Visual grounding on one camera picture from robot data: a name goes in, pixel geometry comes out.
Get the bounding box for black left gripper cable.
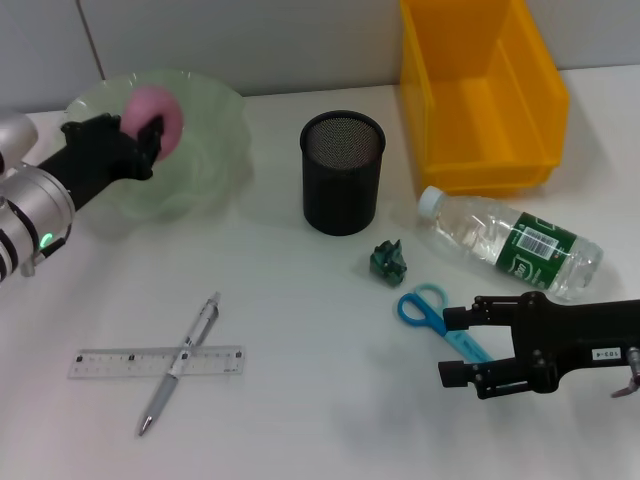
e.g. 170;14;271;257
34;224;71;261

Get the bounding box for clear bottle green label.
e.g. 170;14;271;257
417;185;604;301

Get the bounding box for blue scissors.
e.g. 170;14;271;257
397;282;496;365

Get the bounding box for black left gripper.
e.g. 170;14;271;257
39;113;166;211

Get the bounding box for yellow plastic bin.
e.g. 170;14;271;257
398;0;570;197

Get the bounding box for silver pen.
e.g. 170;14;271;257
135;291;223;438

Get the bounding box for clear plastic ruler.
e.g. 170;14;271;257
67;343;248;380

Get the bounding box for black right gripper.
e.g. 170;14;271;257
437;290;640;401

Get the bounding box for black mesh pen cup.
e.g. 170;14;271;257
298;110;387;237

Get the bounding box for green glass fruit bowl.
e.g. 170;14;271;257
63;68;248;221

